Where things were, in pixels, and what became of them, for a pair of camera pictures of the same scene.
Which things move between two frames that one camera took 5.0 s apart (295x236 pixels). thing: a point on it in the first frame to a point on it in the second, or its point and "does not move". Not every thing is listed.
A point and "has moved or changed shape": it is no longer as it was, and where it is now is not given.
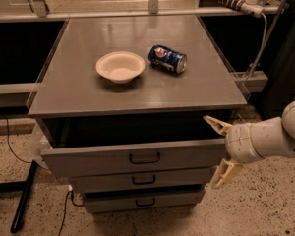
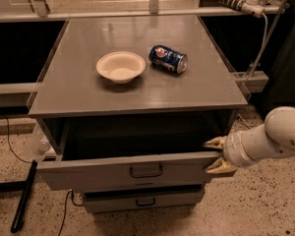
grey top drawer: [157, 155] has moved or changed shape
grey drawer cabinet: [122, 110] does not move
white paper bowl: [120, 66] does not move
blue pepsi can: [167, 59] does not move
